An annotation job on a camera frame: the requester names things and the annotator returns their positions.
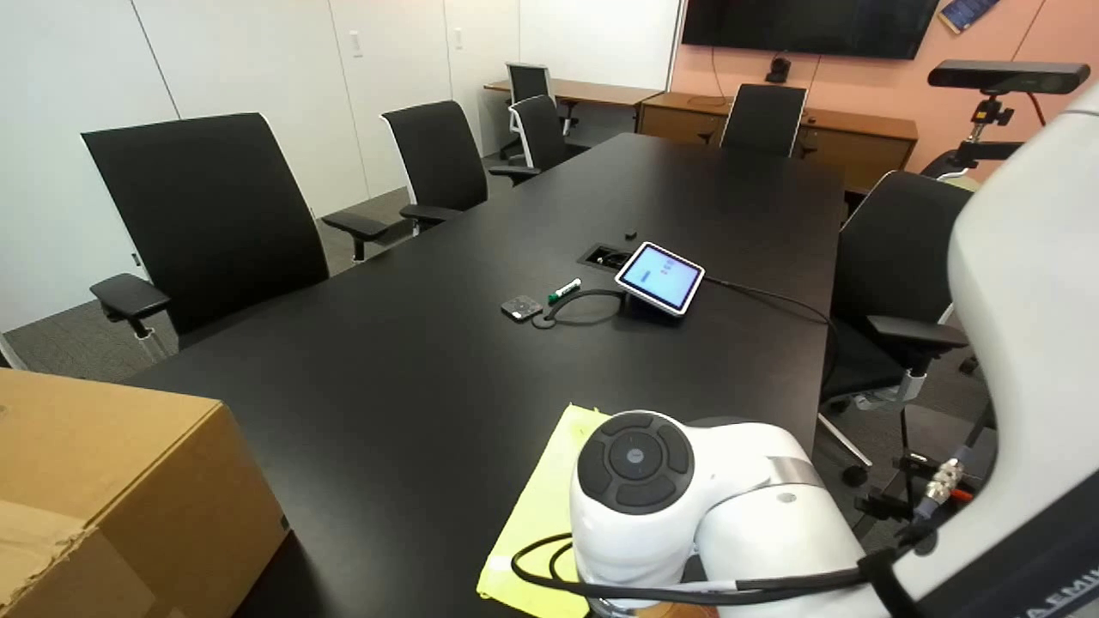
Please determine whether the yellow towel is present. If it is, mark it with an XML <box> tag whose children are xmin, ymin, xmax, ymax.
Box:
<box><xmin>476</xmin><ymin>404</ymin><xmax>603</xmax><ymax>618</ymax></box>

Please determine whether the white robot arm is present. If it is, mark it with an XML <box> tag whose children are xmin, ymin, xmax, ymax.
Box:
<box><xmin>570</xmin><ymin>90</ymin><xmax>1099</xmax><ymax>618</ymax></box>

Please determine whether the black remote control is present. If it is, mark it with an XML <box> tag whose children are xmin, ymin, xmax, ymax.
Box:
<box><xmin>500</xmin><ymin>294</ymin><xmax>545</xmax><ymax>324</ymax></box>

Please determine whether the green marker pen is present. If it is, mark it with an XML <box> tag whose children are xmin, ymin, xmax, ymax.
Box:
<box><xmin>550</xmin><ymin>278</ymin><xmax>581</xmax><ymax>302</ymax></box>

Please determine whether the white tablet on stand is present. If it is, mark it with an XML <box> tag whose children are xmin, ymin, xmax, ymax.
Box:
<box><xmin>616</xmin><ymin>241</ymin><xmax>703</xmax><ymax>316</ymax></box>

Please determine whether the black office chair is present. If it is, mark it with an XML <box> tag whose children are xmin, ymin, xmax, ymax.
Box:
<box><xmin>500</xmin><ymin>62</ymin><xmax>572</xmax><ymax>161</ymax></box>
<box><xmin>327</xmin><ymin>99</ymin><xmax>489</xmax><ymax>259</ymax></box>
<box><xmin>81</xmin><ymin>114</ymin><xmax>328</xmax><ymax>340</ymax></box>
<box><xmin>489</xmin><ymin>95</ymin><xmax>581</xmax><ymax>185</ymax></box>

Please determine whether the black office chair far end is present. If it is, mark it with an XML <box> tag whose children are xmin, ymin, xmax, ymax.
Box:
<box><xmin>722</xmin><ymin>84</ymin><xmax>805</xmax><ymax>158</ymax></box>

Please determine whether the black chair right side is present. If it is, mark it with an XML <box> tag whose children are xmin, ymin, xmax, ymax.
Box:
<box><xmin>818</xmin><ymin>172</ymin><xmax>968</xmax><ymax>489</ymax></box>

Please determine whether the black office chair near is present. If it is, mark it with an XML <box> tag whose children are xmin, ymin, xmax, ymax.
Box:
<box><xmin>81</xmin><ymin>114</ymin><xmax>328</xmax><ymax>340</ymax></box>

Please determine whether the wooden sideboard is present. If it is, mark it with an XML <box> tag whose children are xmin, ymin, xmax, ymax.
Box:
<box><xmin>482</xmin><ymin>77</ymin><xmax>925</xmax><ymax>196</ymax></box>

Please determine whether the cardboard box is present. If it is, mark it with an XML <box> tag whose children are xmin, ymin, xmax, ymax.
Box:
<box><xmin>0</xmin><ymin>371</ymin><xmax>287</xmax><ymax>618</ymax></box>

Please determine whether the black cable on table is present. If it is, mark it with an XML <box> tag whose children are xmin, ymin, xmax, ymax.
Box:
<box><xmin>529</xmin><ymin>286</ymin><xmax>628</xmax><ymax>332</ymax></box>

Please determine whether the wall television screen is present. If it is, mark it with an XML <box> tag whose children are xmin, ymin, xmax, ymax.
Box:
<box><xmin>684</xmin><ymin>0</ymin><xmax>939</xmax><ymax>59</ymax></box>

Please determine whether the black camera on tripod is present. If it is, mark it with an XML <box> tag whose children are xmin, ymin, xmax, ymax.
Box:
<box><xmin>926</xmin><ymin>59</ymin><xmax>1092</xmax><ymax>175</ymax></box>

